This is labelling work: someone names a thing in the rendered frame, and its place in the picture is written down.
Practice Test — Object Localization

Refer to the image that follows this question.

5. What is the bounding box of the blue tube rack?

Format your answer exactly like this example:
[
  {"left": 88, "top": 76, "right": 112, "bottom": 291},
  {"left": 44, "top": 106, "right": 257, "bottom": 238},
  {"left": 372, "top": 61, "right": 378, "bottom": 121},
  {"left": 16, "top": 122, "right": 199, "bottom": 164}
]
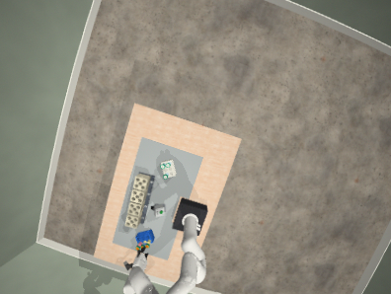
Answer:
[{"left": 135, "top": 229, "right": 155, "bottom": 244}]

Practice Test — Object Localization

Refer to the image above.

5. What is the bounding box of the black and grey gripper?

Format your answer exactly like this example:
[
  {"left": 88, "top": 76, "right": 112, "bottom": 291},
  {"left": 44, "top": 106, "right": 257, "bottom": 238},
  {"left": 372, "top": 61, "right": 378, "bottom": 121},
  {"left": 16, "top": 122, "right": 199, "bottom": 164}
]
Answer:
[{"left": 132, "top": 247, "right": 148, "bottom": 271}]

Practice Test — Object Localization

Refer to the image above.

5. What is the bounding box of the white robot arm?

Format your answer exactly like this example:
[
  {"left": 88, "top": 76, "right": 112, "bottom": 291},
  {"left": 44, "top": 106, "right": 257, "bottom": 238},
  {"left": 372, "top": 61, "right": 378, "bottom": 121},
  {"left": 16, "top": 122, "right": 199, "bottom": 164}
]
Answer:
[{"left": 123, "top": 214, "right": 206, "bottom": 294}]

